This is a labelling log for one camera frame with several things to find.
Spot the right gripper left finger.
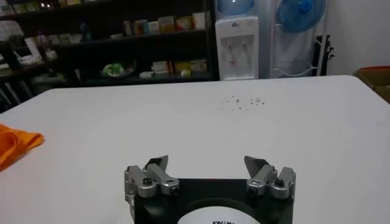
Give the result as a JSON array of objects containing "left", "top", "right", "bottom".
[{"left": 124, "top": 155, "right": 180, "bottom": 203}]

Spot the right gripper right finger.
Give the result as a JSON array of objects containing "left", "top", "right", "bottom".
[{"left": 243, "top": 155, "right": 297, "bottom": 200}]

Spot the orange t-shirt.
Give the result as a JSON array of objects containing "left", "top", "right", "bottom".
[{"left": 0, "top": 123, "right": 46, "bottom": 173}]

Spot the red white box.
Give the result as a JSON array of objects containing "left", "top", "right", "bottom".
[
  {"left": 175, "top": 16, "right": 193, "bottom": 31},
  {"left": 151, "top": 60, "right": 172, "bottom": 75}
]

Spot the bowl with green toys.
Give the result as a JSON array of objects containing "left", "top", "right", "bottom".
[{"left": 101, "top": 61, "right": 137, "bottom": 79}]

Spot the white green box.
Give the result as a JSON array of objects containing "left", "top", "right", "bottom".
[{"left": 190, "top": 59, "right": 208, "bottom": 72}]

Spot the white water dispenser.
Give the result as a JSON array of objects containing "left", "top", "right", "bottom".
[{"left": 214, "top": 15, "right": 260, "bottom": 82}]

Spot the white jug rack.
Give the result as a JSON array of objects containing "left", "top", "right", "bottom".
[{"left": 268, "top": 0, "right": 332, "bottom": 79}]

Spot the black shelving unit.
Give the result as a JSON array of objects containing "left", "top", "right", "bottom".
[{"left": 0, "top": 0, "right": 219, "bottom": 114}]

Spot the black folded stand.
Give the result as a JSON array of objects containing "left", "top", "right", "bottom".
[{"left": 313, "top": 33, "right": 335, "bottom": 77}]

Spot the open cardboard box red rim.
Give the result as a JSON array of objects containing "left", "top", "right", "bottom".
[{"left": 355, "top": 65, "right": 390, "bottom": 104}]

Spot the white teal box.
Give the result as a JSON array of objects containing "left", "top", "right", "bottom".
[{"left": 147, "top": 20, "right": 160, "bottom": 35}]

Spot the orange white box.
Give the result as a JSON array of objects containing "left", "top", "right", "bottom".
[{"left": 132, "top": 19, "right": 149, "bottom": 35}]

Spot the white upright box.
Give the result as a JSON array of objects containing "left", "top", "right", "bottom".
[{"left": 122, "top": 20, "right": 133, "bottom": 37}]

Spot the yellow medicine box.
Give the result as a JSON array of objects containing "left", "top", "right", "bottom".
[{"left": 157, "top": 15, "right": 177, "bottom": 33}]

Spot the dark blue bottle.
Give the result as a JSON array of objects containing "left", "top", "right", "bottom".
[{"left": 79, "top": 18, "right": 90, "bottom": 41}]

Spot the blue water jug with label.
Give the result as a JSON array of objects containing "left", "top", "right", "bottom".
[{"left": 216, "top": 0, "right": 256, "bottom": 16}]

